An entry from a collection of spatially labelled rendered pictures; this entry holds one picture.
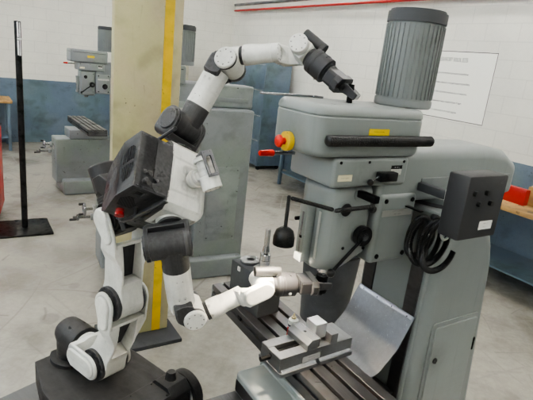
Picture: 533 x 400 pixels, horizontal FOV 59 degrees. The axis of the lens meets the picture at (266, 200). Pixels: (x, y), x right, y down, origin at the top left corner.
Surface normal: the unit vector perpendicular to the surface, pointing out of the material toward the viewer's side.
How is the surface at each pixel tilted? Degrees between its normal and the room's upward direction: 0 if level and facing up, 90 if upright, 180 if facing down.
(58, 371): 0
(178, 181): 57
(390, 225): 90
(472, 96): 90
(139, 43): 90
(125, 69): 90
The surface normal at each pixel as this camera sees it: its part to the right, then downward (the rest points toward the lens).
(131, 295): 0.80, 0.09
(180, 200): 0.72, -0.30
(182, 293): 0.33, 0.41
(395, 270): -0.85, 0.06
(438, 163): 0.52, 0.29
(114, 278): -0.61, 0.16
